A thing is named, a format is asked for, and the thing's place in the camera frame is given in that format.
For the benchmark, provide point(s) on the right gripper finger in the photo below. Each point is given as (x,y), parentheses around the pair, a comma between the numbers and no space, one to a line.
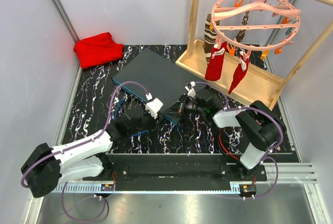
(175,119)
(173,110)

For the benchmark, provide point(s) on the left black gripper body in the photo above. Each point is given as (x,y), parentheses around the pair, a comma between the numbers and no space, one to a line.
(148,122)

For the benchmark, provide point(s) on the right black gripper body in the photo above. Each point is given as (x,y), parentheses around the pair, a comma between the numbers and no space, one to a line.
(189,107)

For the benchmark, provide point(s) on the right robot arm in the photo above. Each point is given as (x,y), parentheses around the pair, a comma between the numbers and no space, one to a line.
(259,124)

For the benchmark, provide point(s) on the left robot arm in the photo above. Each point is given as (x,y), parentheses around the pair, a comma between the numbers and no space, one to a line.
(47,167)

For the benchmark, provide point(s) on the red sock left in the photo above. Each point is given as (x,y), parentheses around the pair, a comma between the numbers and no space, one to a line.
(215,65)

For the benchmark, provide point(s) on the red sock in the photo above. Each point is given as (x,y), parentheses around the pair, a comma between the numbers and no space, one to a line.
(241,69)
(215,65)

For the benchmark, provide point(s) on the red sock right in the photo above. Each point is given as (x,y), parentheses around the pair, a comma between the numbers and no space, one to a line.
(241,69)

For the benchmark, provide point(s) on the brown striped sock front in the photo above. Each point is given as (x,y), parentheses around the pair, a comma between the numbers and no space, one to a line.
(209,38)

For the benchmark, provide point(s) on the brown striped sock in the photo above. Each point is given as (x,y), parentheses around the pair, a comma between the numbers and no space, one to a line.
(209,38)
(241,33)

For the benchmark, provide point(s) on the red folded cloth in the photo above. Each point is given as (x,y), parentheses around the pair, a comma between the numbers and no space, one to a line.
(97,50)

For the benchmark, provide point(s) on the brown striped sock back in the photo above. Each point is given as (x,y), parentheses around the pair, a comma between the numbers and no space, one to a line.
(241,33)

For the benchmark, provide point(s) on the pink round clip hanger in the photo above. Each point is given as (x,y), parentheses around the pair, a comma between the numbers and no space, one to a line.
(265,15)

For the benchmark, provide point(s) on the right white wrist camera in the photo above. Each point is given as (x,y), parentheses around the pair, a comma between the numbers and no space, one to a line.
(190,88)

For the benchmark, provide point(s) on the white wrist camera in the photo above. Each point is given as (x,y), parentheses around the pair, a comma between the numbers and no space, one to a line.
(190,88)
(153,107)

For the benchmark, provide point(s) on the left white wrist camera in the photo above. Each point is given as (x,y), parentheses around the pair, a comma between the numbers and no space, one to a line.
(153,107)

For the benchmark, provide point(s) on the dark blue network switch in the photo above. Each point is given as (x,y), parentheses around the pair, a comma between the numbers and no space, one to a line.
(149,72)

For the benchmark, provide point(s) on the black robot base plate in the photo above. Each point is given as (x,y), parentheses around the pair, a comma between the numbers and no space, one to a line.
(193,174)

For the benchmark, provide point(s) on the wooden drying rack frame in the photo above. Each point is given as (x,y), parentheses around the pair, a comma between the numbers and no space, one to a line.
(260,85)

